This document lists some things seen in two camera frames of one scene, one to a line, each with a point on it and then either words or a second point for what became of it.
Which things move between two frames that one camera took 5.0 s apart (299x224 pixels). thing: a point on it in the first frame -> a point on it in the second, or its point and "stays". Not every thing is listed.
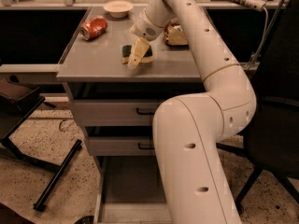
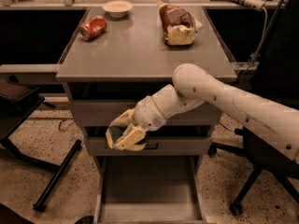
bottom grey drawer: x=131 y=190 stays
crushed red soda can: x=93 y=27 stays
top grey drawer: x=116 y=112 stays
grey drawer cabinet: x=116 y=81 stays
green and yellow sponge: x=126 y=50 -> x=117 y=132
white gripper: x=145 y=27 -> x=146 y=113
